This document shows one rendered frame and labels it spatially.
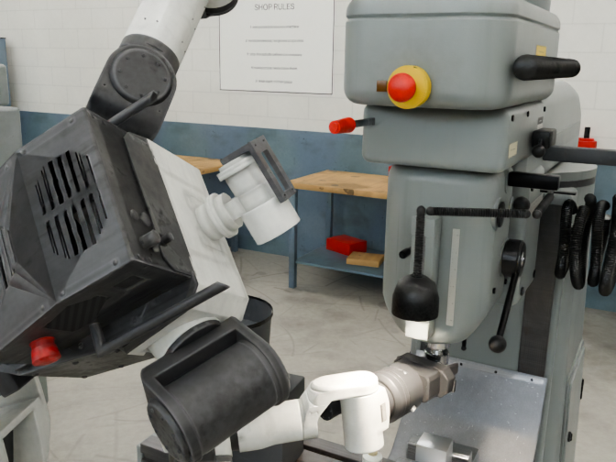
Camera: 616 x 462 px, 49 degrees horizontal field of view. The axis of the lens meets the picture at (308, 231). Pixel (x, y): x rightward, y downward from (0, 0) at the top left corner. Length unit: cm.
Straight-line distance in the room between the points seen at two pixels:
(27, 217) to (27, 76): 761
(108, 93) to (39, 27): 730
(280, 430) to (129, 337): 39
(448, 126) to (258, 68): 532
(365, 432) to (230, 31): 562
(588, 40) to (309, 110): 234
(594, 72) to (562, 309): 386
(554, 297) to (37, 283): 116
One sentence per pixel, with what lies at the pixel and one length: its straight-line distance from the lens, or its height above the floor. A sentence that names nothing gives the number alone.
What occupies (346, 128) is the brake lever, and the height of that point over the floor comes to 170.
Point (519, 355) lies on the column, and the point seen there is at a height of 114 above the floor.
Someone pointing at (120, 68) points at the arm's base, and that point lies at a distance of 94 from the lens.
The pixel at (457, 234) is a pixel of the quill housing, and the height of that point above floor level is 152.
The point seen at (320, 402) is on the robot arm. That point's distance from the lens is 110.
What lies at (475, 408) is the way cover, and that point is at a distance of 170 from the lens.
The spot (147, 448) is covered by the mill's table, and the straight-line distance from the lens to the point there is 166.
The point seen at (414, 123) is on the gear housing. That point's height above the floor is 170.
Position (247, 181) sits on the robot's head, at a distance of 86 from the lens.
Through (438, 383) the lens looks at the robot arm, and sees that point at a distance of 126.
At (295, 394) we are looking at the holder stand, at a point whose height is 110.
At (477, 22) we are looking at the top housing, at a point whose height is 185.
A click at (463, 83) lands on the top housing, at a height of 177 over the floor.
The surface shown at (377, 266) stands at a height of 24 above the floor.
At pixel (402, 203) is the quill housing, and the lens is 116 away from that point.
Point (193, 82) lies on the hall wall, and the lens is 677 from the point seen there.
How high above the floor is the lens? 179
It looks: 14 degrees down
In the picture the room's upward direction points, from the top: 1 degrees clockwise
